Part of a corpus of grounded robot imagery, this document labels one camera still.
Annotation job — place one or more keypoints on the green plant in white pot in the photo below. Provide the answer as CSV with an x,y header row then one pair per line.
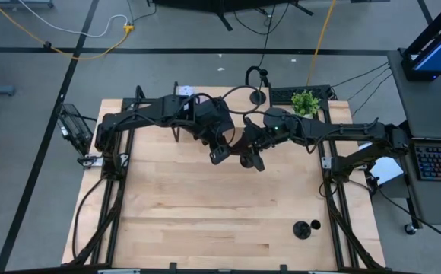
x,y
305,102

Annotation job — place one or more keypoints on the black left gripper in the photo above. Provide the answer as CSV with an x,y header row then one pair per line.
x,y
220,137

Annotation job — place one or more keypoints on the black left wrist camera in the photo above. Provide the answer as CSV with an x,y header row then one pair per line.
x,y
213,114

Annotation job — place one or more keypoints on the black partition panel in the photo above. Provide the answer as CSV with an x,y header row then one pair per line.
x,y
220,4

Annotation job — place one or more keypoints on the black mesh control box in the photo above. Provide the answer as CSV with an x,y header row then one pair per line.
x,y
74,127

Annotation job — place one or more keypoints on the black backlit keyboard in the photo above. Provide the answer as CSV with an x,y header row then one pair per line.
x,y
439,161

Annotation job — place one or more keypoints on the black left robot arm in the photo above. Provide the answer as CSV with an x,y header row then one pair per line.
x,y
137,120

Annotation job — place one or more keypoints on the black aluminium table frame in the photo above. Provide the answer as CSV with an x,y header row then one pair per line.
x,y
131,102

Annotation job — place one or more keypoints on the white paper sheet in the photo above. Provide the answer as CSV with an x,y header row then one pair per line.
x,y
386,169

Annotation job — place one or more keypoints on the black table edge clamp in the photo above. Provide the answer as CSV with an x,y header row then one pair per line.
x,y
173,267
283,268

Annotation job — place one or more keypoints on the black caster wheel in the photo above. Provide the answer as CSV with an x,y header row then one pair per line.
x,y
410,228

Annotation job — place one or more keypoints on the grey desk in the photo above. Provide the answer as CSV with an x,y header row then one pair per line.
x,y
426,110

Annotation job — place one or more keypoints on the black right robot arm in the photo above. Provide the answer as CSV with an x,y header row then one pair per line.
x,y
342,131

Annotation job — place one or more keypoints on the wooden shelf riser black legs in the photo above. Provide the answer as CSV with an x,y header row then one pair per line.
x,y
239,99

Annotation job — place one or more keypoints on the black computer monitor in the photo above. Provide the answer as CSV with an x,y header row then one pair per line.
x,y
439,49

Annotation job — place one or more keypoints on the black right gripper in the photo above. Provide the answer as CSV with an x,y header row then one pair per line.
x,y
266,137

